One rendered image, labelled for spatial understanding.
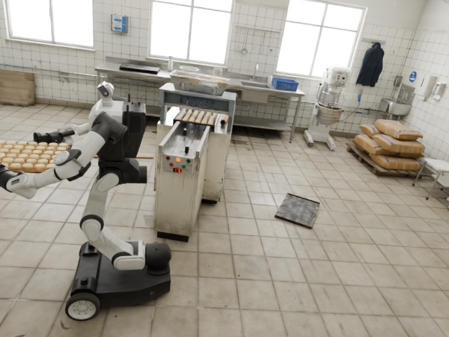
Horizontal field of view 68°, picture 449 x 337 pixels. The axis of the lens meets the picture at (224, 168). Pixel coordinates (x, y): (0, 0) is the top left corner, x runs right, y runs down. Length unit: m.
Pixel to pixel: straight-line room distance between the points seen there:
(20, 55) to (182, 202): 4.82
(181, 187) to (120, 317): 1.04
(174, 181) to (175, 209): 0.27
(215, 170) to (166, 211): 0.78
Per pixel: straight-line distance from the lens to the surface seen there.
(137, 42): 6.34
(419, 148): 5.82
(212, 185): 3.50
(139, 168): 2.11
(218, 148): 3.33
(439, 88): 6.30
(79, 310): 2.47
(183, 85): 3.28
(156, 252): 2.43
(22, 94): 6.83
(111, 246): 2.39
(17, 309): 2.67
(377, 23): 6.99
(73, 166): 1.70
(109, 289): 2.43
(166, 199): 2.86
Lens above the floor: 1.87
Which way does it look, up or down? 24 degrees down
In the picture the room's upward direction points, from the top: 9 degrees clockwise
